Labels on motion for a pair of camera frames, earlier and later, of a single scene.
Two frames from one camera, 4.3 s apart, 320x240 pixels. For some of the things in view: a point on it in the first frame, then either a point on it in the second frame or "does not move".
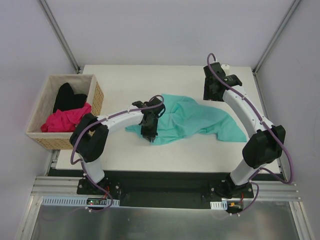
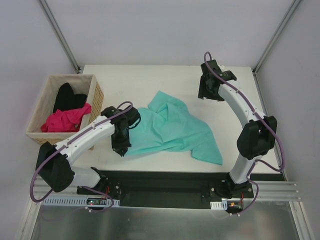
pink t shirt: [60, 121] does not move
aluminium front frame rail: [61, 186] does not move
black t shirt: [65, 99] does not move
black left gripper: [148, 131] -> [121, 144]
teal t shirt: [184, 117] -> [167, 124]
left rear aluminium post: [61, 36] does not move
